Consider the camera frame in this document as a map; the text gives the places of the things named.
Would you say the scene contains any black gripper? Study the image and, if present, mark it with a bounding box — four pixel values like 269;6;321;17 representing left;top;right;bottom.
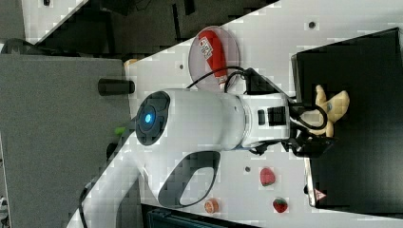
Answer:
281;100;336;158

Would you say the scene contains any yellow plush banana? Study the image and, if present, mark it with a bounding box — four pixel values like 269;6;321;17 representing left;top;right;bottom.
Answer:
302;85;350;137

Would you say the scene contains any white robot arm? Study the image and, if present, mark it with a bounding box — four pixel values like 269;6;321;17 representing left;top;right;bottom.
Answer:
67;88;334;228

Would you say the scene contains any black toaster oven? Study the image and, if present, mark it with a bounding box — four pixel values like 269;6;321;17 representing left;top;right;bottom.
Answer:
292;28;403;219

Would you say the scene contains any red toy strawberry upper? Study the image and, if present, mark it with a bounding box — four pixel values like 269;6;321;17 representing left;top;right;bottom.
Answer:
259;167;276;186

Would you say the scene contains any red toy strawberry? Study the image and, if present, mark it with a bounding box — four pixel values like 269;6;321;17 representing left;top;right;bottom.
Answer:
272;198;288;213
259;167;276;186

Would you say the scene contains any red toy strawberry lower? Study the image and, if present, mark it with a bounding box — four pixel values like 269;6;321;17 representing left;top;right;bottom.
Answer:
272;198;288;213

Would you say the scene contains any orange toy slice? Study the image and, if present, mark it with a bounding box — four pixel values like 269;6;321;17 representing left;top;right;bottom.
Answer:
204;199;220;214

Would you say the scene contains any grey round plate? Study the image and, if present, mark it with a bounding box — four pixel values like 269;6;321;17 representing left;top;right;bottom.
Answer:
188;27;240;92

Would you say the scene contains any red ketchup bottle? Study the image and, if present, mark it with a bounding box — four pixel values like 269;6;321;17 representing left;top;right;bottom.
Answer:
198;30;228;89

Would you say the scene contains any dark blue crate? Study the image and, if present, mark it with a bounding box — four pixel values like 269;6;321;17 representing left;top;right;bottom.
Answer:
145;209;254;228

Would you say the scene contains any black utensil holder cup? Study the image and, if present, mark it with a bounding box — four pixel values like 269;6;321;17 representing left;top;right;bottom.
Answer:
106;143;118;160

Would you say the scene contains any black cylinder cup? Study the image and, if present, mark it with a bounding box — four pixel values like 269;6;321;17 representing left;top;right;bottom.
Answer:
98;78;135;96

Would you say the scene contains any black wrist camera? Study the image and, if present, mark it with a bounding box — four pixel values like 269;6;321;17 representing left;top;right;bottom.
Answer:
243;67;282;95

